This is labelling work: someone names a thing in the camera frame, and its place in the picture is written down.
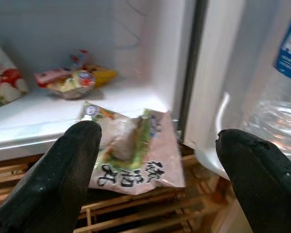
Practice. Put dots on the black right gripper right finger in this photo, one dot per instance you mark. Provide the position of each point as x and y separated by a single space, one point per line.
264 184

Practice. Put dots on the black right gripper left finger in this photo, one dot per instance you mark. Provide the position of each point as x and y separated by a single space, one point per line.
51 184

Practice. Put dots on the pink food packet black script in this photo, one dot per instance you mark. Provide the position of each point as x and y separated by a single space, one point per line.
160 170

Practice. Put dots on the white-lined fridge door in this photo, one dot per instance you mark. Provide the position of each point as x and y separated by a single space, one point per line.
220 48

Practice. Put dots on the stainless steel fridge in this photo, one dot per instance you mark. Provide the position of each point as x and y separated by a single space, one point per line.
63 24

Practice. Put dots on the clear water bottle blue label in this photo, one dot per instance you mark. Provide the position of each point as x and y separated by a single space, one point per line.
276 116

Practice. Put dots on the wooden wine rack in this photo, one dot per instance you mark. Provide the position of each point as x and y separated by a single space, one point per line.
135 206

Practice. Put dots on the clear snack bag pink label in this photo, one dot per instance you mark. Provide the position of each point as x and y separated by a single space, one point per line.
68 83

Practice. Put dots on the food box vegetable print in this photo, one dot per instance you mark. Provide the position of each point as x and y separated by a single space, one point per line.
4 80

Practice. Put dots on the yellow snack packet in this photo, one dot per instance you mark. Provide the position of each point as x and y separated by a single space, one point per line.
105 76

